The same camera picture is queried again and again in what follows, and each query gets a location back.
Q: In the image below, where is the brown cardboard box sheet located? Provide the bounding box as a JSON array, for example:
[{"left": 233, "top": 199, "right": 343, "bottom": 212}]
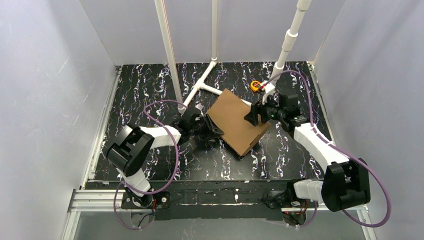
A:
[{"left": 206, "top": 89, "right": 271, "bottom": 157}]

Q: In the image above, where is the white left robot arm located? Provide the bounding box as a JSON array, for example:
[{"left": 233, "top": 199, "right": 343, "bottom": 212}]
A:
[{"left": 105, "top": 107, "right": 224, "bottom": 198}]

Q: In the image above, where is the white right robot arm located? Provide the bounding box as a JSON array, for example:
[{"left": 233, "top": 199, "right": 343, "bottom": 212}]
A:
[{"left": 244, "top": 93, "right": 371, "bottom": 212}]

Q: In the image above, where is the yellow tape measure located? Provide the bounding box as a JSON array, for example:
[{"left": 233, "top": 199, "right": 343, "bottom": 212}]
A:
[{"left": 249, "top": 80, "right": 262, "bottom": 93}]

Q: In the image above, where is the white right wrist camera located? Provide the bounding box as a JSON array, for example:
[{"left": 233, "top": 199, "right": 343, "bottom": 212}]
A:
[{"left": 261, "top": 82, "right": 275, "bottom": 105}]

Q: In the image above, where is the white wooden corner post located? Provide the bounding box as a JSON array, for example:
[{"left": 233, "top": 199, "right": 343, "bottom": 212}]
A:
[{"left": 154, "top": 0, "right": 185, "bottom": 114}]

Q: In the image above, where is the white PVC pipe frame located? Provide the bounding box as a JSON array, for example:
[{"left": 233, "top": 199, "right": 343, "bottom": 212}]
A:
[{"left": 183, "top": 0, "right": 311, "bottom": 106}]

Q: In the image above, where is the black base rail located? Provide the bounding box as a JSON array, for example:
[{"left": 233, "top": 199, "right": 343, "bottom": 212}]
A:
[{"left": 120, "top": 178, "right": 307, "bottom": 222}]

